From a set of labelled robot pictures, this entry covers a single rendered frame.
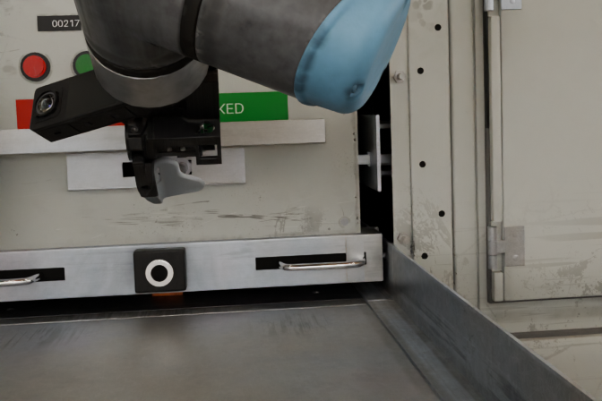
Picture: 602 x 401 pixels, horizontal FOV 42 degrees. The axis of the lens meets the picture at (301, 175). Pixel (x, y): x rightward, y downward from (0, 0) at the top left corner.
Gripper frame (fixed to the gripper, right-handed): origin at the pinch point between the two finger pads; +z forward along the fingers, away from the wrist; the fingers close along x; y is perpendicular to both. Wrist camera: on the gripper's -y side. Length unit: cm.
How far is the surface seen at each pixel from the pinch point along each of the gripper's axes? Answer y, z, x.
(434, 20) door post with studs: 32.5, 1.2, 19.2
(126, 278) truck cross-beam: -4.8, 18.7, -4.6
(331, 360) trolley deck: 16.5, 0.2, -19.8
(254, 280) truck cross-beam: 10.5, 19.2, -5.5
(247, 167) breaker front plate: 10.2, 13.4, 6.9
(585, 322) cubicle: 51, 20, -13
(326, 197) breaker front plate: 19.7, 15.4, 3.4
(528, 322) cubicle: 43.5, 19.6, -12.6
